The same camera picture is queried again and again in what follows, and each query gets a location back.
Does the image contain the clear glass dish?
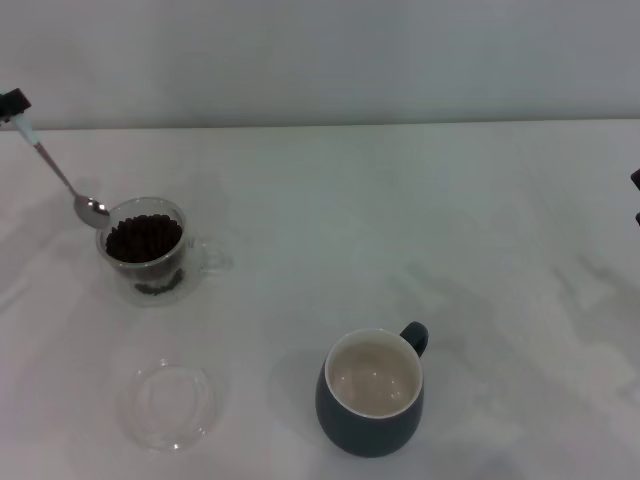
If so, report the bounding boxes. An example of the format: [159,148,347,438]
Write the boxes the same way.
[121,362,221,453]

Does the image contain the coffee beans heap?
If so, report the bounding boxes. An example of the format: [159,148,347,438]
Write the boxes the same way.
[104,212,184,265]

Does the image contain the double-walled glass cup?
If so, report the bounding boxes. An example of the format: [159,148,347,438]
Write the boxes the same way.
[94,196,229,308]

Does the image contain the dark mug with cream interior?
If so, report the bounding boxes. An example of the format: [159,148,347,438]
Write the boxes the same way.
[314,320,431,458]

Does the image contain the blue-handled metal spoon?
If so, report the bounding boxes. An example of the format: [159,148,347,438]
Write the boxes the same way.
[13,113,111,232]

